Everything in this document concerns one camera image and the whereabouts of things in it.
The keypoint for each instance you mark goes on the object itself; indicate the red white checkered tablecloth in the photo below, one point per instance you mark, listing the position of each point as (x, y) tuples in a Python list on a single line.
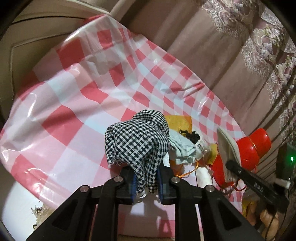
[(53, 141)]

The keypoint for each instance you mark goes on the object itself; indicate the yellow sponge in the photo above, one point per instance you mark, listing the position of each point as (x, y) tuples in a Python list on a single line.
[(179, 122)]

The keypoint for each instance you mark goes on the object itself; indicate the light grey cloth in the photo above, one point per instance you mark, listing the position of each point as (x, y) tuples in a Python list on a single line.
[(185, 147)]

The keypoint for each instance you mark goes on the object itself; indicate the red plastic thermos jug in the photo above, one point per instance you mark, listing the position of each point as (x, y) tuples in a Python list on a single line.
[(252, 148)]

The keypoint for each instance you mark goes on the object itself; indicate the cream wooden furniture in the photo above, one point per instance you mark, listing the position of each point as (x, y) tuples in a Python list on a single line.
[(40, 26)]

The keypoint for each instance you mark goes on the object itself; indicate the black white houndstooth cloth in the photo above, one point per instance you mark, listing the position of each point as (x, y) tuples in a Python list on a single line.
[(141, 142)]

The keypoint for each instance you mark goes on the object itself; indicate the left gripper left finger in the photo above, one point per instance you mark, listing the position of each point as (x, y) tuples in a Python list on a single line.
[(122, 188)]

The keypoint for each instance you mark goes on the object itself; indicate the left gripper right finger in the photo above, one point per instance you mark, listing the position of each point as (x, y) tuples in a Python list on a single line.
[(169, 186)]

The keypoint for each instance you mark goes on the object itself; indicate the person's right hand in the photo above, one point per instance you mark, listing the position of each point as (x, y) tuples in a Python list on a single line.
[(266, 224)]

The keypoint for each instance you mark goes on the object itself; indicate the beige patterned curtain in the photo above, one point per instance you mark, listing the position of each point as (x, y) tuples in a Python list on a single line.
[(241, 51)]

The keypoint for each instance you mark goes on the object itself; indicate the beige grey cloth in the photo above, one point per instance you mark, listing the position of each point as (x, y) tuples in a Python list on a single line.
[(228, 151)]

